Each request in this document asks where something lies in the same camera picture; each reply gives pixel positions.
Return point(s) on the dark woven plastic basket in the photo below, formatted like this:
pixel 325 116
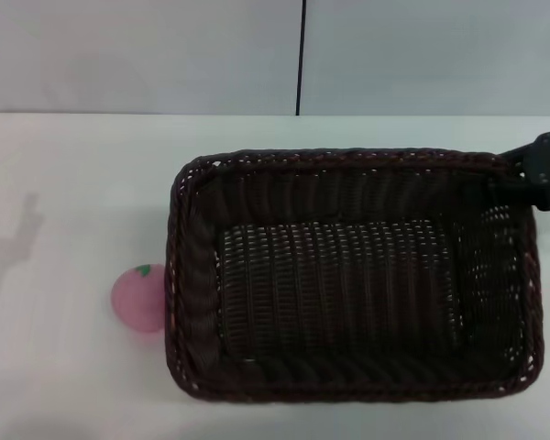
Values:
pixel 330 284

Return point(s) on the pink toy peach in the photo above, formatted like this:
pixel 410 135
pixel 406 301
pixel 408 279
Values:
pixel 137 298

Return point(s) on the black vertical wall strip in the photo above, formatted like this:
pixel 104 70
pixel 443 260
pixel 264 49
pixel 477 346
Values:
pixel 300 55

